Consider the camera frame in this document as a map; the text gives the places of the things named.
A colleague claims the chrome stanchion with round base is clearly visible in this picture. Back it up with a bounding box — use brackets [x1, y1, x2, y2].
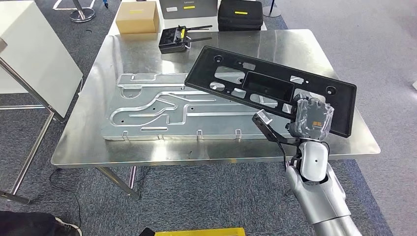
[263, 0, 281, 18]
[69, 0, 96, 23]

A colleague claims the stainless steel side table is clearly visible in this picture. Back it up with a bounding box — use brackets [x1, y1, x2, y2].
[0, 37, 66, 206]

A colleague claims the brown cardboard box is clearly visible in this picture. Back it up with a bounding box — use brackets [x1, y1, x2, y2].
[116, 0, 160, 35]

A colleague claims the white low table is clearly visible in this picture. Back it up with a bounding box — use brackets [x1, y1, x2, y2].
[107, 0, 268, 36]

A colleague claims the white cabinet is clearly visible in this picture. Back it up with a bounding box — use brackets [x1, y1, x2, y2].
[0, 0, 84, 118]

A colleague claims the black carrying case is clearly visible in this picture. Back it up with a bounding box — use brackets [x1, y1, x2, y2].
[217, 0, 264, 32]

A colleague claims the stainless steel workbench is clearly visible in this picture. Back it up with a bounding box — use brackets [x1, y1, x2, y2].
[51, 29, 381, 201]

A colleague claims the stamped silver metal panel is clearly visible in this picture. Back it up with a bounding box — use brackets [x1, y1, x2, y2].
[101, 73, 294, 141]

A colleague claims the black plastic plate bracket part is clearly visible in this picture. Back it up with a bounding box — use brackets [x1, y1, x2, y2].
[184, 45, 357, 139]

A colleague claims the person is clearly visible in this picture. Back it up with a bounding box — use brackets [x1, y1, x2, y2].
[0, 211, 83, 236]

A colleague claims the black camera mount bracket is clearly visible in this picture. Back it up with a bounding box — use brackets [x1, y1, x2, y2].
[253, 118, 302, 147]

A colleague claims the grey laptop box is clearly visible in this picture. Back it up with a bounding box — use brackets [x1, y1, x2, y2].
[159, 0, 218, 20]

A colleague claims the black floor power cable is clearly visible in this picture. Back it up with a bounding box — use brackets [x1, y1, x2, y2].
[49, 168, 83, 229]

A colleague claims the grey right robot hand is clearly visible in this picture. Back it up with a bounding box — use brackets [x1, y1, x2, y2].
[285, 92, 335, 142]

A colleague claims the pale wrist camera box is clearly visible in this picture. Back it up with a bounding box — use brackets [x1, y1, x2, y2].
[251, 110, 273, 126]

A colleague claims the black remote with antennas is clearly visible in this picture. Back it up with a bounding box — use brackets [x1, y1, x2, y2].
[158, 25, 213, 55]

